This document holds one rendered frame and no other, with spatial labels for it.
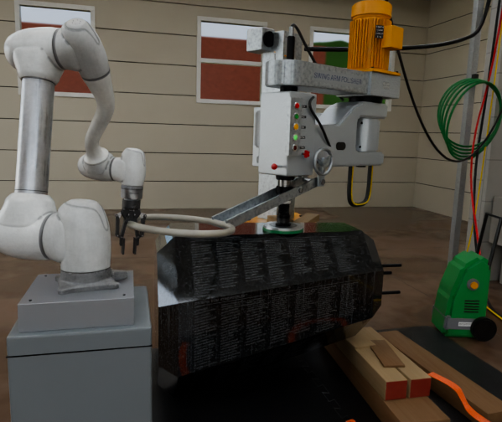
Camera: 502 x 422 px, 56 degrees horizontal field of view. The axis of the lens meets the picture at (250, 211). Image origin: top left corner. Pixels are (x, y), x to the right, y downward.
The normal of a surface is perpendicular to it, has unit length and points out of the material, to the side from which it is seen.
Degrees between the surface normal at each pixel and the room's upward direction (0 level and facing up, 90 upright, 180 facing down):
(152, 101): 90
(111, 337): 90
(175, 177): 90
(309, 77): 90
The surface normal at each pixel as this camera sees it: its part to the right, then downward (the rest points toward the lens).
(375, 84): 0.66, 0.15
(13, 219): -0.13, -0.11
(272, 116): -0.76, 0.08
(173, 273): -0.56, -0.41
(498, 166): 0.25, 0.16
